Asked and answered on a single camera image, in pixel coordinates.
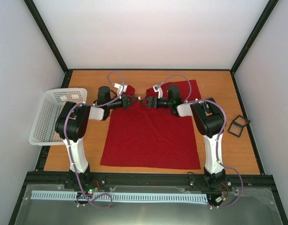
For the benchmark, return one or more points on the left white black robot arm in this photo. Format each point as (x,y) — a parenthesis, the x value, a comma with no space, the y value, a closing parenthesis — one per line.
(72,123)

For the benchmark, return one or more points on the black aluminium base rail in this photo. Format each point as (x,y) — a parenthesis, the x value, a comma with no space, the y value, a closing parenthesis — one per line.
(106,181)

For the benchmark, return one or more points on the black clear brooch box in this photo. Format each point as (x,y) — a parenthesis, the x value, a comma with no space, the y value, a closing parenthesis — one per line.
(237,125)

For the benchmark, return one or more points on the white perforated plastic basket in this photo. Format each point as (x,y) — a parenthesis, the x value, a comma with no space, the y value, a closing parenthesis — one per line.
(51,104)

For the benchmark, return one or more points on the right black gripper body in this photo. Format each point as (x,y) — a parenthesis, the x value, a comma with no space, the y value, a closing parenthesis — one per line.
(156,104)

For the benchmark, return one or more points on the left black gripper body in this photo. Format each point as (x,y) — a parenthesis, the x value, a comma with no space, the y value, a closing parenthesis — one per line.
(124,102)

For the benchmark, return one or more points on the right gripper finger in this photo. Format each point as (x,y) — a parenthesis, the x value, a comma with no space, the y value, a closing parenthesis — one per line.
(146,103)
(148,99)

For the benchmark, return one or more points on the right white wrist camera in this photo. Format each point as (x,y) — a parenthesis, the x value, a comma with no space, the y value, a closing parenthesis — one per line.
(157,89)

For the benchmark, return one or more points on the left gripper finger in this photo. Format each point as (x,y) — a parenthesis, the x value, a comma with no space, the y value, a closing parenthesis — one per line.
(131,102)
(131,97)

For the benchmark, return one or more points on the light blue cable duct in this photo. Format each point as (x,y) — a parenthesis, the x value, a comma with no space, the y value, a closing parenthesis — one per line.
(123,197)

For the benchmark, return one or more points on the red t-shirt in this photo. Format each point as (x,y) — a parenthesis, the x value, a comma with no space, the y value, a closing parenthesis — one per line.
(143,137)

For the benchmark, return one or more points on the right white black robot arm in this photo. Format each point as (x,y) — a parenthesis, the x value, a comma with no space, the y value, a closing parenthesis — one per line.
(210,121)

